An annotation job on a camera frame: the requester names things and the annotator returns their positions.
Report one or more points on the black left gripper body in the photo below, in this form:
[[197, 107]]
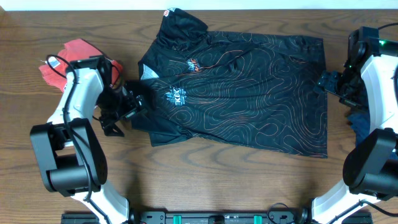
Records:
[[111, 102]]

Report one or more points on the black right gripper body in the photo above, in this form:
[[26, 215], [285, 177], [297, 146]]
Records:
[[351, 88]]

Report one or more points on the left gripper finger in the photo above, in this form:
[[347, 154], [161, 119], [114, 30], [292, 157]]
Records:
[[110, 128], [133, 106]]

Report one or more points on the black orange patterned jersey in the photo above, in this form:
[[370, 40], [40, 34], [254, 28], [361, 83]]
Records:
[[253, 90]]

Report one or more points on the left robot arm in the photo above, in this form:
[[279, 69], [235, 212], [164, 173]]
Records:
[[68, 153]]

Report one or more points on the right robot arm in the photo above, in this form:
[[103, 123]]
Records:
[[368, 83]]

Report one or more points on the navy blue t-shirt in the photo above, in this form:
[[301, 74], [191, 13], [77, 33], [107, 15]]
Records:
[[360, 124]]

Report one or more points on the red folded t-shirt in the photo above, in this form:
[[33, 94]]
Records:
[[54, 74]]

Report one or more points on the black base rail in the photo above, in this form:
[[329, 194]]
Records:
[[283, 217]]

